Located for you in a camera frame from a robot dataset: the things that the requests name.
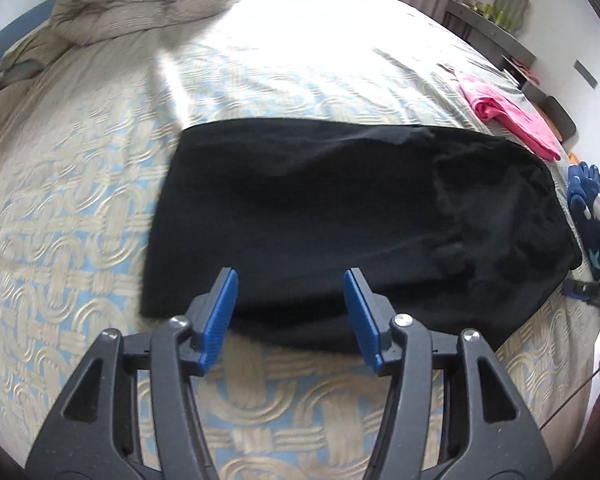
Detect pink item on dresser shelf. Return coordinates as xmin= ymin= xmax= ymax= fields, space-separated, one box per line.
xmin=502 ymin=55 xmax=541 ymax=86

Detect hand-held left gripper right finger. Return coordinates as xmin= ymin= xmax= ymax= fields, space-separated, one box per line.
xmin=342 ymin=267 xmax=553 ymax=480

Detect folded pink garment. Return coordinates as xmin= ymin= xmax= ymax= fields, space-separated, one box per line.
xmin=452 ymin=69 xmax=562 ymax=162

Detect black pants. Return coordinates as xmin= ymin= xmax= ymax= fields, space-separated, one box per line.
xmin=139 ymin=117 xmax=583 ymax=355

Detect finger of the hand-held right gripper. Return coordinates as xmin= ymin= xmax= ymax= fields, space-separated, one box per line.
xmin=561 ymin=280 xmax=591 ymax=303

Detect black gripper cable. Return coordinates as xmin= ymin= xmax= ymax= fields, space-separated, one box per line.
xmin=540 ymin=366 xmax=600 ymax=432

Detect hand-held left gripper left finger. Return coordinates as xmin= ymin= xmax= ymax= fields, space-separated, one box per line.
xmin=25 ymin=267 xmax=240 ymax=480

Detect wavy edged table mirror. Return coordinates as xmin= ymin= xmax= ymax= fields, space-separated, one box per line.
xmin=495 ymin=0 xmax=531 ymax=26

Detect rolled patterned duvet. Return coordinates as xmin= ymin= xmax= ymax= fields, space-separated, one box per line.
xmin=0 ymin=0 xmax=241 ymax=77

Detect bed with patterned sheet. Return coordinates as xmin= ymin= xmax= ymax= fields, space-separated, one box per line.
xmin=0 ymin=0 xmax=600 ymax=480

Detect navy star print fleece garment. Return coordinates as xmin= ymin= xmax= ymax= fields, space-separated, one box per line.
xmin=567 ymin=161 xmax=600 ymax=281

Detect grey wall switch plate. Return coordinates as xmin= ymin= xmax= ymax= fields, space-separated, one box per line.
xmin=574 ymin=60 xmax=597 ymax=86

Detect blue upholstered headboard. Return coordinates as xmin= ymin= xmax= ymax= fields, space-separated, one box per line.
xmin=0 ymin=0 xmax=63 ymax=76

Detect grey dresser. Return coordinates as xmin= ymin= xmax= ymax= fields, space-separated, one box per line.
xmin=445 ymin=0 xmax=537 ymax=73

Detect dark grey chair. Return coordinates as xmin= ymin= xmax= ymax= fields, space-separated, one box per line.
xmin=522 ymin=80 xmax=577 ymax=142

